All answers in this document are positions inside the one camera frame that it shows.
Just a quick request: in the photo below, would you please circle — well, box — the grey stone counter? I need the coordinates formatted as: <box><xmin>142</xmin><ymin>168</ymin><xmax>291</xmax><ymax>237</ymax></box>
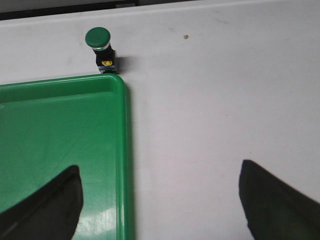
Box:
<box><xmin>0</xmin><ymin>0</ymin><xmax>186</xmax><ymax>21</ymax></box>

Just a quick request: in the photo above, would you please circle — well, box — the green plastic tray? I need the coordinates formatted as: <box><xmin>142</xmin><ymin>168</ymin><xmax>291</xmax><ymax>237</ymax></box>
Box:
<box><xmin>0</xmin><ymin>73</ymin><xmax>135</xmax><ymax>240</ymax></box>

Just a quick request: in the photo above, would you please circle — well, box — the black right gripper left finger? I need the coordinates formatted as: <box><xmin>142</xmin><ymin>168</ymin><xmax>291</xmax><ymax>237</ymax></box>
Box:
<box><xmin>0</xmin><ymin>165</ymin><xmax>83</xmax><ymax>240</ymax></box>

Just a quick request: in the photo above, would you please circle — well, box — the green mushroom push button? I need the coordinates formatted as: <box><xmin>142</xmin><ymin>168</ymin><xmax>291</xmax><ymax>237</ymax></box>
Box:
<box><xmin>85</xmin><ymin>26</ymin><xmax>119</xmax><ymax>74</ymax></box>

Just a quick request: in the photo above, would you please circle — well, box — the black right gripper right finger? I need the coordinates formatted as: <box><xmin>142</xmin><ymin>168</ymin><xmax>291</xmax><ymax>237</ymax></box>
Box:
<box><xmin>238</xmin><ymin>159</ymin><xmax>320</xmax><ymax>240</ymax></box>

